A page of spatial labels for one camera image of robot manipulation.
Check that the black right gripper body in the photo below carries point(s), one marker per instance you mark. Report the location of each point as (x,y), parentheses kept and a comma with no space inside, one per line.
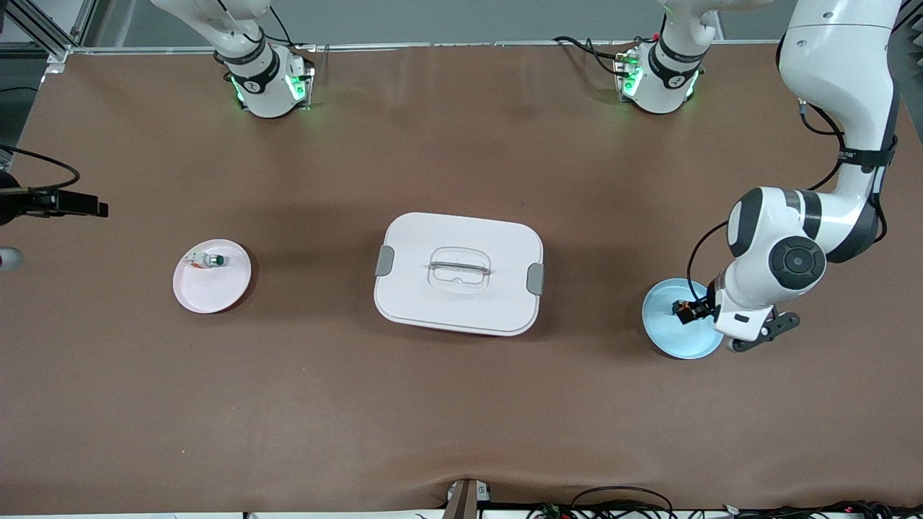
(16,206)

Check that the orange push button switch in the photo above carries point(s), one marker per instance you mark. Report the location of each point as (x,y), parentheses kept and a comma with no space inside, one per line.
(683,310)

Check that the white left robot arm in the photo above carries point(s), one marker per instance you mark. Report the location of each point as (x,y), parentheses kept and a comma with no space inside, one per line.
(836,58)

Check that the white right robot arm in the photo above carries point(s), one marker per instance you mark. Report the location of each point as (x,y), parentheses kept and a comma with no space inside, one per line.
(267,101)

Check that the white lidded storage box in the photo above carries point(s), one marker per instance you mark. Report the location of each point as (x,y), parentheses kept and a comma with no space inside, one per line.
(461,303)

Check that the light blue round plate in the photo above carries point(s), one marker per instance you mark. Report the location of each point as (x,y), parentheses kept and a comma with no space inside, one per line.
(667,331)

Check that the pink round plate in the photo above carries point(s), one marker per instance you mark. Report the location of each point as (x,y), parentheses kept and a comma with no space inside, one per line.
(216,295)

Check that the brown table mat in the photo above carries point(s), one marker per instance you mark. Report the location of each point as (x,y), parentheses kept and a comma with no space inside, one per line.
(461,404)

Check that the green push button switch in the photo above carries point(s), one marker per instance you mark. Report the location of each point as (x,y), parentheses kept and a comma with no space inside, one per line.
(215,259)

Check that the aluminium frame extrusion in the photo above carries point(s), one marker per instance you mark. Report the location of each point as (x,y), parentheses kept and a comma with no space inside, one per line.
(84,21)

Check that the camera mount post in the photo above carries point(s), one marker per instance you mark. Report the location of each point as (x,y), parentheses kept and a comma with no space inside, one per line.
(465,501)

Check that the aluminium table edge rail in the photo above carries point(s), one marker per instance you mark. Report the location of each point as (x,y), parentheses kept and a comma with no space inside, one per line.
(469,45)

